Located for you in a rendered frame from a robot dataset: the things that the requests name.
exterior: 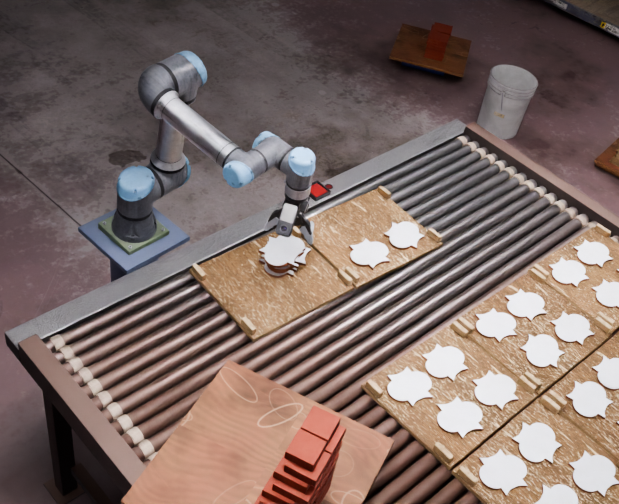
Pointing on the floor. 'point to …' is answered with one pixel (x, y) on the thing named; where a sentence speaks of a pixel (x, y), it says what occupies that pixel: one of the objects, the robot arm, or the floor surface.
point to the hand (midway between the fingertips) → (287, 239)
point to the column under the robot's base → (119, 264)
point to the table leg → (61, 456)
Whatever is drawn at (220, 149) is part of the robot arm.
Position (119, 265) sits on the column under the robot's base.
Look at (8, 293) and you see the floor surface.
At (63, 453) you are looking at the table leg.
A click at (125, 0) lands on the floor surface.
